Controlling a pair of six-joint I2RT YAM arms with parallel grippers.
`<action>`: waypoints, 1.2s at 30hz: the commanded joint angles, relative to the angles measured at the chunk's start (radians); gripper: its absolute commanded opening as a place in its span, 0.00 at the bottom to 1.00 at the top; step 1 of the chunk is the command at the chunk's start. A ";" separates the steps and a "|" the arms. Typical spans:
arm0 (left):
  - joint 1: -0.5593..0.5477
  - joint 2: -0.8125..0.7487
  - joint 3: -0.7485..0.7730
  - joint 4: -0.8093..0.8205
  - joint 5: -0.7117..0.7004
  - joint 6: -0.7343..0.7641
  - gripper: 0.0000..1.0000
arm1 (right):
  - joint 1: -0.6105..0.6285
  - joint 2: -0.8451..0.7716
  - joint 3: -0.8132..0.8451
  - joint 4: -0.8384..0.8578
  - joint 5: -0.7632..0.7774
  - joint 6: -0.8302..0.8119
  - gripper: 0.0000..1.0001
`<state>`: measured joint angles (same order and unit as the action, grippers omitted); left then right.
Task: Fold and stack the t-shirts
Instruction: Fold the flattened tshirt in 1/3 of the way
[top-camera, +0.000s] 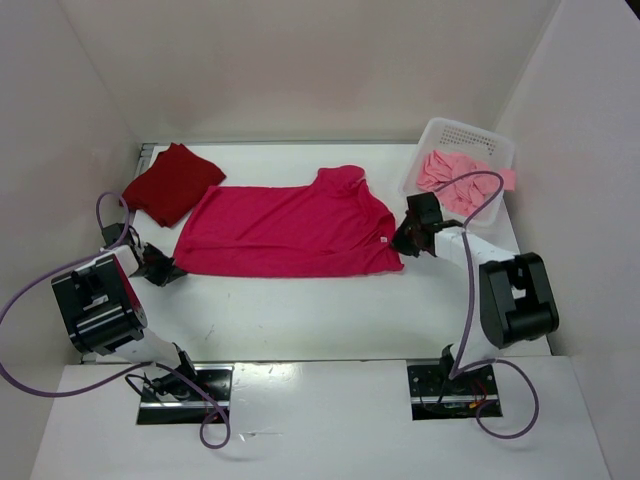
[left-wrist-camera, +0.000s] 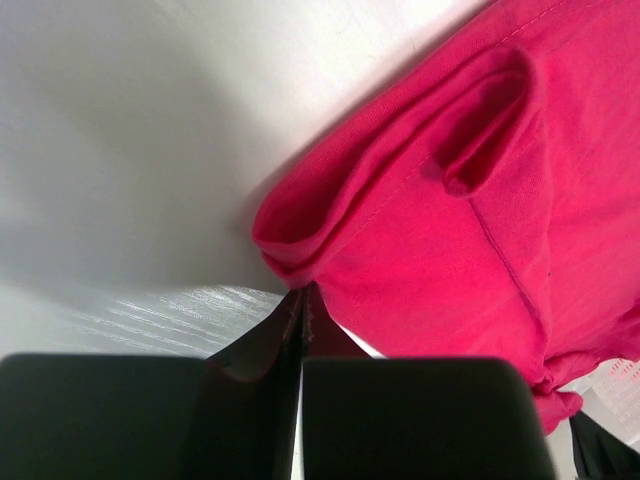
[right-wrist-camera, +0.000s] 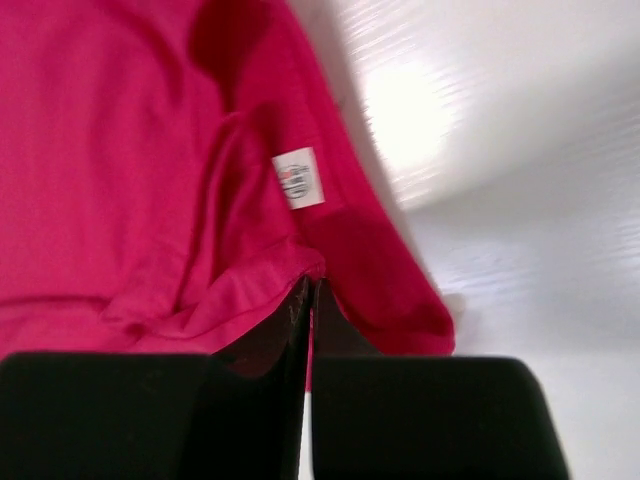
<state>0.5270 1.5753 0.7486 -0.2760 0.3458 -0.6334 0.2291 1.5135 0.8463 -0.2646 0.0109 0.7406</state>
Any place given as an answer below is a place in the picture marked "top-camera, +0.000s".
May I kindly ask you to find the dark red t shirt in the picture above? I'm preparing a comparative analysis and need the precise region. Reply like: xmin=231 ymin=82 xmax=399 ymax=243
xmin=122 ymin=143 xmax=226 ymax=228

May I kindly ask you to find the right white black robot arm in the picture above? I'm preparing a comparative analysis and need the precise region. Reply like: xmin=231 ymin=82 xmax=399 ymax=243
xmin=391 ymin=193 xmax=560 ymax=393

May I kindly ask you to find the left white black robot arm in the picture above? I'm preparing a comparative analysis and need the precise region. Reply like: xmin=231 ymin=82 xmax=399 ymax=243
xmin=51 ymin=243 xmax=200 ymax=400

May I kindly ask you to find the light pink t shirt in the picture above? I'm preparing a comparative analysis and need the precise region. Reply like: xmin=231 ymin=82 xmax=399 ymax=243
xmin=416 ymin=150 xmax=500 ymax=217

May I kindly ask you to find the white plastic basket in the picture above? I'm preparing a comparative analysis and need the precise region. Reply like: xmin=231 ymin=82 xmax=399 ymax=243
xmin=399 ymin=117 xmax=516 ymax=227

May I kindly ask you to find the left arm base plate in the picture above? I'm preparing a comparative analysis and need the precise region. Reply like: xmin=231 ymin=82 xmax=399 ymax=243
xmin=136 ymin=363 xmax=234 ymax=426

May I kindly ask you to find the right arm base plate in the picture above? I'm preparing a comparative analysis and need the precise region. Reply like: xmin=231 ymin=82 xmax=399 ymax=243
xmin=406 ymin=360 xmax=502 ymax=421

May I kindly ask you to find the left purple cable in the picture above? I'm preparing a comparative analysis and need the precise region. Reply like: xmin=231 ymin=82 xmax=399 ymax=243
xmin=0 ymin=191 xmax=232 ymax=450

